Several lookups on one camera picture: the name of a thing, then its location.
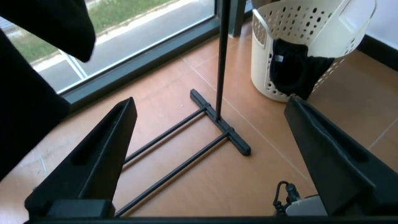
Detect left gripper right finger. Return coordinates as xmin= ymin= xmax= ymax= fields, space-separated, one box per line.
xmin=284 ymin=95 xmax=398 ymax=217

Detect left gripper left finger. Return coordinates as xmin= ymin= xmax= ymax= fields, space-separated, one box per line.
xmin=24 ymin=96 xmax=138 ymax=218

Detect black drawstring shorts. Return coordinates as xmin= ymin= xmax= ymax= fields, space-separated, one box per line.
xmin=0 ymin=0 xmax=96 ymax=181

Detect black garment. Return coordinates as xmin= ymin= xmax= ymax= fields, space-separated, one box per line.
xmin=269 ymin=38 xmax=335 ymax=101

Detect white laundry basket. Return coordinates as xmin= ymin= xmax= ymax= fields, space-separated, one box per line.
xmin=250 ymin=0 xmax=377 ymax=103

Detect black clothes rack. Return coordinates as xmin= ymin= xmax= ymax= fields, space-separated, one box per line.
xmin=114 ymin=0 xmax=252 ymax=218

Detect black cable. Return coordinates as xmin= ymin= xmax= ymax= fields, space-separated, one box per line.
xmin=272 ymin=180 xmax=302 ymax=216

